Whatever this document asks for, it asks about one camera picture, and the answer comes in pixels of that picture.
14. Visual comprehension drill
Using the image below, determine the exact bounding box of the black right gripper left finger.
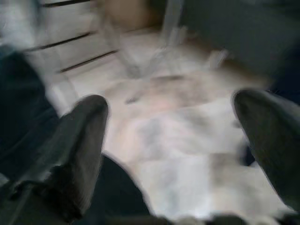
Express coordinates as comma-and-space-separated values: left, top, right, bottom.
9, 94, 110, 223

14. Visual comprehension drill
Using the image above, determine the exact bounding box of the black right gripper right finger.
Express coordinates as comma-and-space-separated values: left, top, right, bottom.
233, 90, 300, 195

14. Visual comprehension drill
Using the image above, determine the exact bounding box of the black garment green logo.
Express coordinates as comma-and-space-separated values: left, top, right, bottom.
0, 45, 151, 225

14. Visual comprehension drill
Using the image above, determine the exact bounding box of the black television console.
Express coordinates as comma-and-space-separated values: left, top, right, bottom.
182, 0, 300, 78

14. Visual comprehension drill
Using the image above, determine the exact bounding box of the silver clothes rack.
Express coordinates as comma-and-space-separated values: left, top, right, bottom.
100, 0, 188, 78

